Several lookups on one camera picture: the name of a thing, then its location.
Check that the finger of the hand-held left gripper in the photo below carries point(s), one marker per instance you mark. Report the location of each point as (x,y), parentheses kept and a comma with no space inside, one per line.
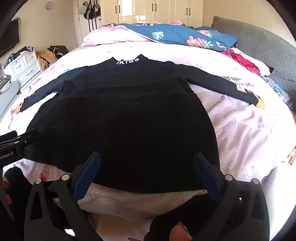
(9,135)
(29,137)

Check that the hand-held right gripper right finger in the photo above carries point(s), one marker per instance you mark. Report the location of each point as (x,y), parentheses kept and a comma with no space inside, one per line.
(205,171)

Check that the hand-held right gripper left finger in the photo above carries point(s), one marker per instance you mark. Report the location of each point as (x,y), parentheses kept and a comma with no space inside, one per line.
(90,171)

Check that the black long-sleeve shirt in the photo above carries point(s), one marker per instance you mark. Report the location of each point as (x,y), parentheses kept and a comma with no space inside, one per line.
(127,115)

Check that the white side table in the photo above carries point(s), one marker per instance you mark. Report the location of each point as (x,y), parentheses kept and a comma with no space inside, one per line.
(8,97)

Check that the pink strawberry printed sheet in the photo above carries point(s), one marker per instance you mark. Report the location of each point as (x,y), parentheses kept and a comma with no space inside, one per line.
(242,129)

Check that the person's black pants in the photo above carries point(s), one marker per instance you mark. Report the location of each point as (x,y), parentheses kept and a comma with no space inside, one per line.
(161,217)

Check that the white drawer cabinet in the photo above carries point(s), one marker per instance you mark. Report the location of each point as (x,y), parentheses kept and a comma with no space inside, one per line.
(23,67)

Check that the brown fluffy cloth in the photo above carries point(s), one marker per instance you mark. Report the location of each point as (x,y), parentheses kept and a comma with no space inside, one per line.
(46,59)

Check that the black television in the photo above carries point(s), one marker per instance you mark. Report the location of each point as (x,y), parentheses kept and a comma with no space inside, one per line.
(9,37)

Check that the blue patterned pillow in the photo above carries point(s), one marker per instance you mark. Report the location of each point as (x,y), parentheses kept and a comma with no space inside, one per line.
(277,90)

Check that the white door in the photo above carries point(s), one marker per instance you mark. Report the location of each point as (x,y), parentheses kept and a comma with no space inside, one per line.
(78,27)

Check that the grey quilted headboard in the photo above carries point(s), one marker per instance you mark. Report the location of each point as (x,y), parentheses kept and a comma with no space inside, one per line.
(261,46)

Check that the white hanging bag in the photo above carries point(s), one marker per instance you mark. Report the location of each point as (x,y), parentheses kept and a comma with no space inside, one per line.
(81,9)

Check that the blue floral quilt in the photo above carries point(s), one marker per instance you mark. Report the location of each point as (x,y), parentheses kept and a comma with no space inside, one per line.
(175,34)

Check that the black striped hanging bag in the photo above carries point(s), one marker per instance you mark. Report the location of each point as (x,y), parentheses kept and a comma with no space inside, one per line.
(90,10)

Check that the white glossy wardrobe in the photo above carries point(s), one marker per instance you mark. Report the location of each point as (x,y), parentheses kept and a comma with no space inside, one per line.
(161,11)

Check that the purple wall clock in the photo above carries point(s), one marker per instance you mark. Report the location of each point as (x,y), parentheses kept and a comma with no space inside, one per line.
(49,5)

